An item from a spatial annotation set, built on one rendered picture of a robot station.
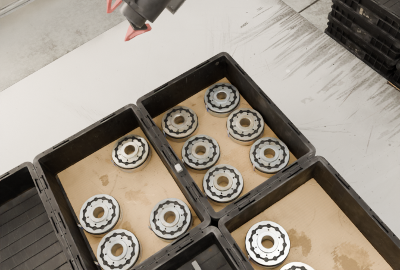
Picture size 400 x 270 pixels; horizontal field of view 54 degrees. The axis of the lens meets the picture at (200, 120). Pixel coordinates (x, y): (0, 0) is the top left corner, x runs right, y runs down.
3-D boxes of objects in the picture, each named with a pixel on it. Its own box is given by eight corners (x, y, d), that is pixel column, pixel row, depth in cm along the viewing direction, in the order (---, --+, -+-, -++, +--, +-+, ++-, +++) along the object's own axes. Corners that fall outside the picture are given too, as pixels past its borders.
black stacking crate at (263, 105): (144, 123, 117) (134, 101, 107) (227, 75, 123) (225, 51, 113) (218, 235, 98) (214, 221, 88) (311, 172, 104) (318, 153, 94)
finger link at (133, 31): (120, 49, 105) (137, 25, 99) (107, 27, 106) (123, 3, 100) (139, 46, 110) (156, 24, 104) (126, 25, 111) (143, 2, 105)
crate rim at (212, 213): (135, 105, 109) (133, 100, 107) (225, 55, 115) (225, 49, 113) (215, 225, 90) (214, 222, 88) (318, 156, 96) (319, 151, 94)
